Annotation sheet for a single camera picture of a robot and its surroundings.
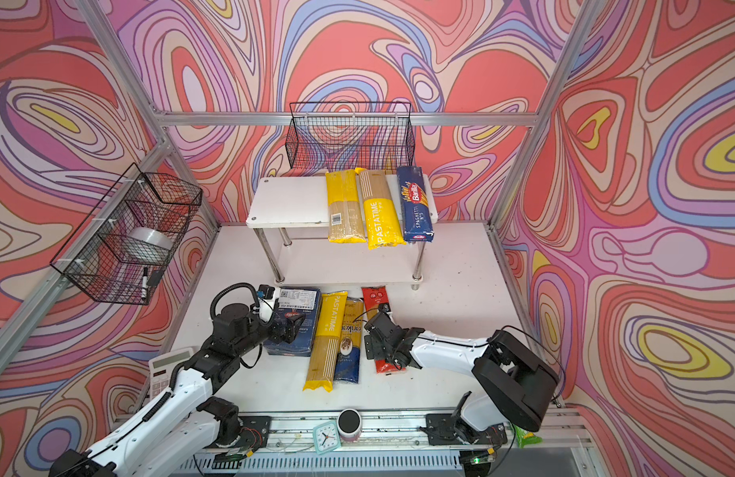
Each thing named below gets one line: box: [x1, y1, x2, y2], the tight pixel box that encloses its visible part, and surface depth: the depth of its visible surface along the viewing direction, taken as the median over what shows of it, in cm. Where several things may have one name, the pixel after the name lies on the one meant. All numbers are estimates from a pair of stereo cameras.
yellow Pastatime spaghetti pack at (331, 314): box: [301, 291, 349, 393], surface depth 87 cm
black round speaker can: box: [336, 407, 363, 443], surface depth 72 cm
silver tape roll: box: [127, 226, 173, 251], surface depth 75 cm
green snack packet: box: [513, 423, 544, 450], surface depth 73 cm
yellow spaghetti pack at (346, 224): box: [325, 168, 367, 244], surface depth 75 cm
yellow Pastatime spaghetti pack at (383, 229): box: [355, 166, 407, 250], surface depth 74 cm
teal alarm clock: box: [312, 420, 342, 456], surface depth 72 cm
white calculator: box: [147, 347, 194, 400], surface depth 84 cm
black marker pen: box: [141, 266, 148, 301], surface depth 73 cm
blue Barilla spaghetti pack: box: [397, 165, 436, 243], surface depth 73 cm
